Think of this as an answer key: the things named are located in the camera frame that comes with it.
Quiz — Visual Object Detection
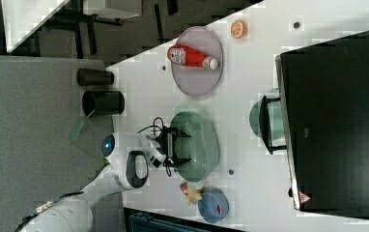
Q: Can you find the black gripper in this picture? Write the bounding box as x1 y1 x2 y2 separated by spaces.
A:
158 127 191 166

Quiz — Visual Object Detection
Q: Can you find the mint green plastic strainer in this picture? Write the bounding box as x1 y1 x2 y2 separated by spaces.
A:
170 106 219 189

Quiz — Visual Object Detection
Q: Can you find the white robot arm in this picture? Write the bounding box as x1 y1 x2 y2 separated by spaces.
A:
14 127 189 232

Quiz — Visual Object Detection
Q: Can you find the plush strawberry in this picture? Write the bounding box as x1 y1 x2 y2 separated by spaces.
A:
180 183 187 194

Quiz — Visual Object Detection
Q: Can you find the yellow plush banana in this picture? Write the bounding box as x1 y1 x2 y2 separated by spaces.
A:
184 188 202 205

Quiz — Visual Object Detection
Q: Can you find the blue bowl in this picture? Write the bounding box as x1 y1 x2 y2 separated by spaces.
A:
198 188 229 223

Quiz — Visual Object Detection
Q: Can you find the purple round plate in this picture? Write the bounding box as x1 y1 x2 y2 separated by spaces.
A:
166 26 223 97

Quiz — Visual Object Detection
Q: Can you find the red plush ketchup bottle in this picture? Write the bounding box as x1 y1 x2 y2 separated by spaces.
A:
167 44 219 70

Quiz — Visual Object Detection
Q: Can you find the black cylindrical pot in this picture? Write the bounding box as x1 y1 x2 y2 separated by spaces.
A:
82 91 125 116

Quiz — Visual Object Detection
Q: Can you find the mint green plastic cup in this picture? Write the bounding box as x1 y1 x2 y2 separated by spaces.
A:
249 96 286 154

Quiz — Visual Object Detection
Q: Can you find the black cylinder cup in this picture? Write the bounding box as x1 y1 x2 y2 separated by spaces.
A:
76 69 115 86

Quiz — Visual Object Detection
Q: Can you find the orange slice toy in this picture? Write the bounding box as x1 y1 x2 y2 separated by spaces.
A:
231 20 247 39

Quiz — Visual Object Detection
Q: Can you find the silver black toaster oven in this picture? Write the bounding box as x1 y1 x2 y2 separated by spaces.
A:
259 31 369 219

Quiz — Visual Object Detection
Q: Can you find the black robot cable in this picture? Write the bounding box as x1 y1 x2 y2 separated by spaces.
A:
136 116 174 178

